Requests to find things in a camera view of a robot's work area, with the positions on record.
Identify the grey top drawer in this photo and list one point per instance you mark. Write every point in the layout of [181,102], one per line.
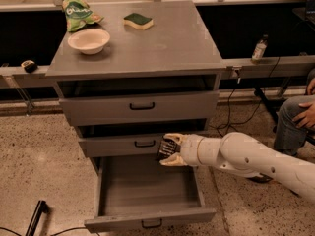
[139,108]

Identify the white bowl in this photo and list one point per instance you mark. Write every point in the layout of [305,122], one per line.
[89,41]

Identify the grey open bottom drawer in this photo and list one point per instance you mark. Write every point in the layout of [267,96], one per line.
[135,191]

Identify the black chair base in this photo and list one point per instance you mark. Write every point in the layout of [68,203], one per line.
[273,107]

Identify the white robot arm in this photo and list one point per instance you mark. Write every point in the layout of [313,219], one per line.
[241,155]

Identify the black rxbar chocolate bar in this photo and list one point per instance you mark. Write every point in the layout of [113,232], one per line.
[167,148]

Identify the green chip bag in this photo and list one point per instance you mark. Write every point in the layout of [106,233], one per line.
[78,14]

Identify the person's hand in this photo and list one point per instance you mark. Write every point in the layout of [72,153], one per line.
[306,119]

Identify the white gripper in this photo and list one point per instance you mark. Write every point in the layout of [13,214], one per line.
[189,149]

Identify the grey middle drawer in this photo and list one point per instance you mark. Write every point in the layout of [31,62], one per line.
[121,145]

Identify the black yellow tape measure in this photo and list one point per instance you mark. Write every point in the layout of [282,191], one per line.
[29,66]

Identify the green yellow sponge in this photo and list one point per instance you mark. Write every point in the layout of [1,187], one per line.
[138,21]

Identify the black stand leg left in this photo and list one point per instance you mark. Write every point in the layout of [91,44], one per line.
[40,209]

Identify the grey drawer cabinet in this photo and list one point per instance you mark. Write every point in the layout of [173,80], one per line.
[175,55]

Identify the small glass bottle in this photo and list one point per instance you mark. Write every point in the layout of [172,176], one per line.
[259,49]

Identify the grey orange sneaker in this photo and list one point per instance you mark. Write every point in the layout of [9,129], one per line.
[261,179]

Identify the blue jeans leg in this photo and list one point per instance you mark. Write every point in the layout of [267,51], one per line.
[289,139]

